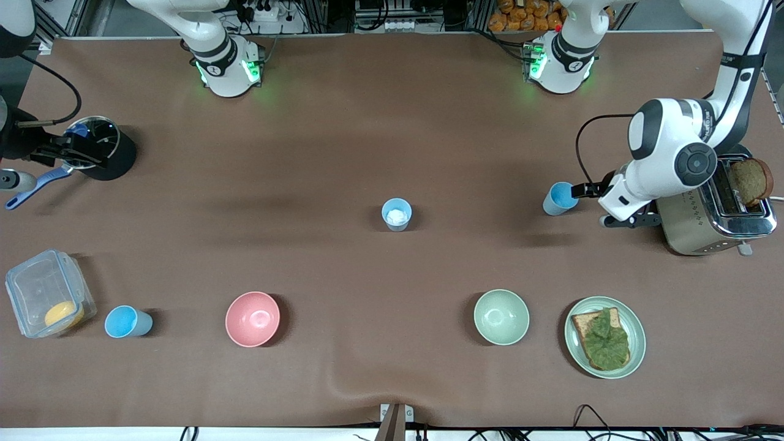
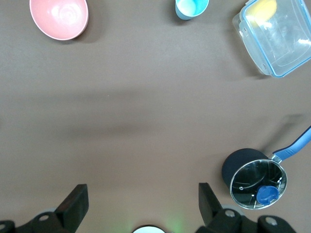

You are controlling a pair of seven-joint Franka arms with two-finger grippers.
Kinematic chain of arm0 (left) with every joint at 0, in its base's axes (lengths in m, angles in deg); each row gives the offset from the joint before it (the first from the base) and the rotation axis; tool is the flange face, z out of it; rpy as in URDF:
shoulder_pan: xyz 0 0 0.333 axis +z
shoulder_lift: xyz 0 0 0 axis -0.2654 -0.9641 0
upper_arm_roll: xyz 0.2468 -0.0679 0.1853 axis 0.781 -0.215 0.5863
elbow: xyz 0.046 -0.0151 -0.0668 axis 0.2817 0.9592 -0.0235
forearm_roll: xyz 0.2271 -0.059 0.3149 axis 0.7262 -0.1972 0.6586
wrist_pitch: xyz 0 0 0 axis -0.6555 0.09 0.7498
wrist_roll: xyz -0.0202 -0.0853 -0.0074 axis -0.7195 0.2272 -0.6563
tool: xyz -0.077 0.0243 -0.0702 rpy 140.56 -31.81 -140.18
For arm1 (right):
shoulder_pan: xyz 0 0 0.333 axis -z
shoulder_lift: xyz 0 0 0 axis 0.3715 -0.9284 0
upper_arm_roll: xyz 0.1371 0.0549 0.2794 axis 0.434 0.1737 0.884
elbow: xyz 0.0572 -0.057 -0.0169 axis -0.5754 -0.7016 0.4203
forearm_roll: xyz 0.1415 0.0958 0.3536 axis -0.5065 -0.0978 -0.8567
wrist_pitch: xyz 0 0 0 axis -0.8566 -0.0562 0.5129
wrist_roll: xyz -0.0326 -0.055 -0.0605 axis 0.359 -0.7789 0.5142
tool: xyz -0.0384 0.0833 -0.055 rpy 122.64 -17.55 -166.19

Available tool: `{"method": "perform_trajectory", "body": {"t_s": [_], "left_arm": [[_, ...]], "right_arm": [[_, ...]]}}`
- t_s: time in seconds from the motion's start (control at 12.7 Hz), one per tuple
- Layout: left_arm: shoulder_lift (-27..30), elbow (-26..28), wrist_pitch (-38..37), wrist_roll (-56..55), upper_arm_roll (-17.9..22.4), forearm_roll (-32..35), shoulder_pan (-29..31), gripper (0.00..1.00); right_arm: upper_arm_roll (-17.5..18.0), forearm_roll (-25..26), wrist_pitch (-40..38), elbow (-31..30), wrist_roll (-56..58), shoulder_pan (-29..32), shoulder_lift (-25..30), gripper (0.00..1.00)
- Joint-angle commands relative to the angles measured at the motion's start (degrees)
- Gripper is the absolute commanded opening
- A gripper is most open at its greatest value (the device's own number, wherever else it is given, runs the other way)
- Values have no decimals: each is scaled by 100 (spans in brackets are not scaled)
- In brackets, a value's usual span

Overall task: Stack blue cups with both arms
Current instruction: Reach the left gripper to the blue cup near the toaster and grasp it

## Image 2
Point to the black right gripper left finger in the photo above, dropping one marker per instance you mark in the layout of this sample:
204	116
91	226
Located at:
70	213

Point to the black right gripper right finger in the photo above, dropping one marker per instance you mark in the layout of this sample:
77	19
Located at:
213	213

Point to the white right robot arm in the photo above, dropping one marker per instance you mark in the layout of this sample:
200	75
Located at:
148	230

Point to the glass lid with blue knob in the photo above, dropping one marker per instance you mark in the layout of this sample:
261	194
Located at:
250	184

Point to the brown table mat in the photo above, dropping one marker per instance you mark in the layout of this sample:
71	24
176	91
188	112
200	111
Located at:
145	97

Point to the clear container with blue rim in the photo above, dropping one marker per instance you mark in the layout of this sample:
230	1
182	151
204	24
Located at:
279	48

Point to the pink bowl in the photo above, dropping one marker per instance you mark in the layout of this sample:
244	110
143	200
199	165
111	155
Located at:
58	17

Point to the light blue plastic cup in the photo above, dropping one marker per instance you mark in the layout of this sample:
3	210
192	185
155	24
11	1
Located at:
201	7

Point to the yellow fruit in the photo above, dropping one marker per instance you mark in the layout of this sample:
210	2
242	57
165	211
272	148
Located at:
262	9

